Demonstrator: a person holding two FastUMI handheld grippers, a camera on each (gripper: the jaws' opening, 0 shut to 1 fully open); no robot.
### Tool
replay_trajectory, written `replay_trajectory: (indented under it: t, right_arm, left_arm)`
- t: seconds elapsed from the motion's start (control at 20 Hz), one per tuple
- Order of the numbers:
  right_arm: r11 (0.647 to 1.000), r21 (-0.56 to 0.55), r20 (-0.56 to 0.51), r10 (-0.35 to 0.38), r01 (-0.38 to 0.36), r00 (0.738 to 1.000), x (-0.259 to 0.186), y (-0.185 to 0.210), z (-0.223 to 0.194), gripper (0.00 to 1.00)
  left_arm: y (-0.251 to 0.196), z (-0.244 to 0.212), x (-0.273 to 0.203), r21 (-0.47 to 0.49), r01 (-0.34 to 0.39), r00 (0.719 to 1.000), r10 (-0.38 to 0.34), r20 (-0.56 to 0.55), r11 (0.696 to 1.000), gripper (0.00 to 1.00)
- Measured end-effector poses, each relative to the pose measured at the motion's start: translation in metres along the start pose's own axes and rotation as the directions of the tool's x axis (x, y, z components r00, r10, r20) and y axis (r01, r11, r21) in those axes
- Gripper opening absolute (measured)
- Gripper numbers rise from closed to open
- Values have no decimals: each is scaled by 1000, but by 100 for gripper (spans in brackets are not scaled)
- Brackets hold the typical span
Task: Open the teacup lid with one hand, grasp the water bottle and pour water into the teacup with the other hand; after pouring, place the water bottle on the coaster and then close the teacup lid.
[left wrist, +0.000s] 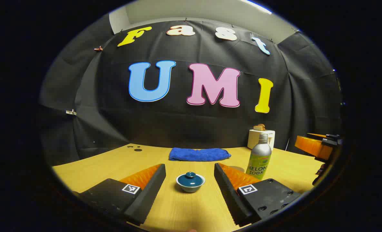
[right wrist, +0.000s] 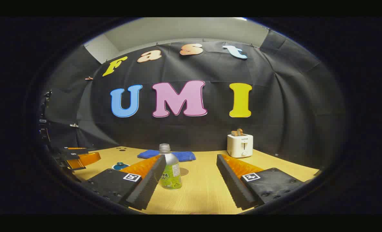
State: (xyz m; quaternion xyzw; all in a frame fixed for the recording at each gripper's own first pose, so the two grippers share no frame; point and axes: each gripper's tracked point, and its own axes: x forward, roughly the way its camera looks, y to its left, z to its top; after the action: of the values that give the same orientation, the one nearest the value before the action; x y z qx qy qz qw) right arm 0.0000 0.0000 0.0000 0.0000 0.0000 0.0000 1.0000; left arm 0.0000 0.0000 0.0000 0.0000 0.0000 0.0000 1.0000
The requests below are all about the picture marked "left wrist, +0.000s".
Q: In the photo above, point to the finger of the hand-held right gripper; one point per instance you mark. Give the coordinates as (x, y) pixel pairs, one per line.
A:
(329, 141)

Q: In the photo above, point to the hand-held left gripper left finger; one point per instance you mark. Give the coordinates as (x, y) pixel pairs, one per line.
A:
(149, 196)

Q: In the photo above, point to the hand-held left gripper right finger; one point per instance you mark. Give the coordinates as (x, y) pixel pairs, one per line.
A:
(229, 196)

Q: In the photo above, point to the brown round coaster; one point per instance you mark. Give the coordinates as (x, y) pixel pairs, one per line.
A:
(239, 168)

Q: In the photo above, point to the teal teacup lid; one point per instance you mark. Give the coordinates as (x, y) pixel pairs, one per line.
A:
(190, 181)

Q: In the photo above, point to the silver water bottle green label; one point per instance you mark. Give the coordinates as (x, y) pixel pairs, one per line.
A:
(260, 154)

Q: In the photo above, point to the blue towel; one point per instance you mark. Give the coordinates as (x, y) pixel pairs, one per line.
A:
(197, 154)

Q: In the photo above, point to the white toaster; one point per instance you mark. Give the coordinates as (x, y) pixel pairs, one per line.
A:
(253, 140)

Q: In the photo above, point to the brown toast slice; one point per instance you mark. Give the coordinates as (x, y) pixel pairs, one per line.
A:
(259, 127)

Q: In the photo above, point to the black backdrop cloth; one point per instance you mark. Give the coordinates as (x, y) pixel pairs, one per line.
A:
(178, 129)

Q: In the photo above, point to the silver metal clip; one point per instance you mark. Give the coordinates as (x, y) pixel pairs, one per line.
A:
(71, 112)

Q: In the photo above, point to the copper red clip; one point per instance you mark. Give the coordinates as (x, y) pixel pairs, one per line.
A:
(98, 48)

